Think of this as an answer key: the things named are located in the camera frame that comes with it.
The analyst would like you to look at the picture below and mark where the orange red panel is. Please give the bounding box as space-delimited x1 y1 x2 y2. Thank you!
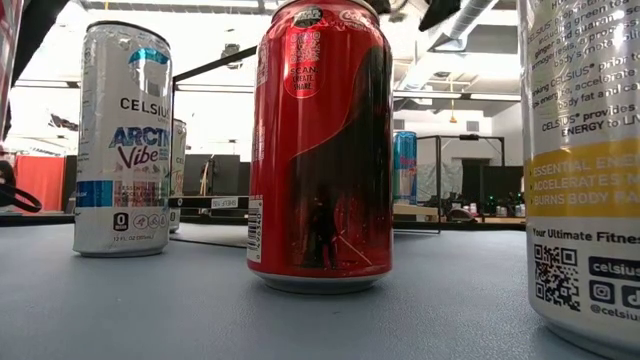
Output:
14 154 67 212

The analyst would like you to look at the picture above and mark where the blue silver Red Bull can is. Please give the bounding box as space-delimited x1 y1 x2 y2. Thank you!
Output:
393 130 419 206

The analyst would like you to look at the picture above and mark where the black cabinet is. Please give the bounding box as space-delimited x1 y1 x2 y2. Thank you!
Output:
182 153 250 197

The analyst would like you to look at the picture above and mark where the white Celsius can black lid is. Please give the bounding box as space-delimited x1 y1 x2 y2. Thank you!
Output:
168 118 188 235

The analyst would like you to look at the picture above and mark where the white Celsius can yellow band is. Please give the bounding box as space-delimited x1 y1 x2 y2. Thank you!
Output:
517 0 640 360

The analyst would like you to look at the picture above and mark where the Celsius Arctic Vibe can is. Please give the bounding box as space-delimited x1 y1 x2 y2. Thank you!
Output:
73 20 174 259

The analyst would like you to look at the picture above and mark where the red Coca-Cola Star Wars can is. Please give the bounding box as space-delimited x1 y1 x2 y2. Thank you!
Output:
246 0 395 295

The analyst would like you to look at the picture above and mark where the dark ceiling fixture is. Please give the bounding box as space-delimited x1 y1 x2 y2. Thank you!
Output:
221 43 242 70

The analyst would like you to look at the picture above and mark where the silver ventilation duct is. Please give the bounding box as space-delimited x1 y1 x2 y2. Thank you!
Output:
429 0 503 52

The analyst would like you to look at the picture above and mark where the background wooden workbench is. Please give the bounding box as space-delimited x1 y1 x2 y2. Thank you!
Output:
439 214 526 225

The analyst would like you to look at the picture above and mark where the black background metal frame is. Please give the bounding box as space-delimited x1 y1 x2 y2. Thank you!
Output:
417 132 507 169

